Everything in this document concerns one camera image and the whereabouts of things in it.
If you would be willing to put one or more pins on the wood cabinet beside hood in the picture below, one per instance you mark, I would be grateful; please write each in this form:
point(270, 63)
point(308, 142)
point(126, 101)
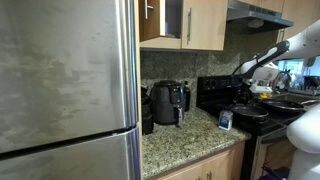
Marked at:
point(300, 16)

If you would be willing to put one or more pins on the dark grey airfryer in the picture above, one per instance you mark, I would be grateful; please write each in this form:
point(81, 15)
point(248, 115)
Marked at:
point(166, 101)

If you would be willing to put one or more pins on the red cup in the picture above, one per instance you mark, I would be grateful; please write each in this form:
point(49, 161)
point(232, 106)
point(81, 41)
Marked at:
point(147, 113)

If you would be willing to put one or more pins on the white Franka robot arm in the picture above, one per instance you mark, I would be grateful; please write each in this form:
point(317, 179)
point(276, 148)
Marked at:
point(306, 43)

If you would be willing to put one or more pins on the stainless steel fridge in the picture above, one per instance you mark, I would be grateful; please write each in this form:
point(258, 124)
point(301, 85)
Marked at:
point(66, 90)

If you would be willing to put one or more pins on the dark glass bottle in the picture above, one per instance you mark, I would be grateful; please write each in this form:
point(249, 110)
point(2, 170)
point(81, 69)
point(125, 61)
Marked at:
point(187, 96)

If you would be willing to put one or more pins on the light wood upper cabinet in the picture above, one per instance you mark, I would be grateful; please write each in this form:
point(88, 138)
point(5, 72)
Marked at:
point(203, 23)

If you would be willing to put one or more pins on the black electric stove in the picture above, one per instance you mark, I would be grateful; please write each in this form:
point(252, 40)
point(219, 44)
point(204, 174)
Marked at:
point(216, 93)

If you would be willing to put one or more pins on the light wood cabinet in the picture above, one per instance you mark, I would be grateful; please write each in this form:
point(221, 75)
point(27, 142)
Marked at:
point(203, 23)
point(213, 166)

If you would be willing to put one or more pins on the light wood lower cabinet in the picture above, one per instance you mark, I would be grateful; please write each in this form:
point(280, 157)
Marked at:
point(213, 166)

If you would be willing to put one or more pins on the small black frying pan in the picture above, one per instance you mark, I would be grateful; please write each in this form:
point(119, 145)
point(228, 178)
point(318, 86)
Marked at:
point(281, 104)

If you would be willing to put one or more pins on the steel range hood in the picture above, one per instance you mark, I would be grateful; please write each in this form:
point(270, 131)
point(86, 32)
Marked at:
point(256, 15)

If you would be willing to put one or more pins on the large black frying pan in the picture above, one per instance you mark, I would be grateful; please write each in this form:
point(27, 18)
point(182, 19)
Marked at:
point(249, 111)

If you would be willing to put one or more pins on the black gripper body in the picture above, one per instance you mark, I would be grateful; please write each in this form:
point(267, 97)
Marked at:
point(247, 90)

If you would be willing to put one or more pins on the chrome kitchen faucet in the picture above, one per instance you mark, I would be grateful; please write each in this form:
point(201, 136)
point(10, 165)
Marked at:
point(281, 80)

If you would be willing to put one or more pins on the open cabinet door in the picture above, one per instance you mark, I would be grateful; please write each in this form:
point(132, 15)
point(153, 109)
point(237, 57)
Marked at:
point(150, 20)

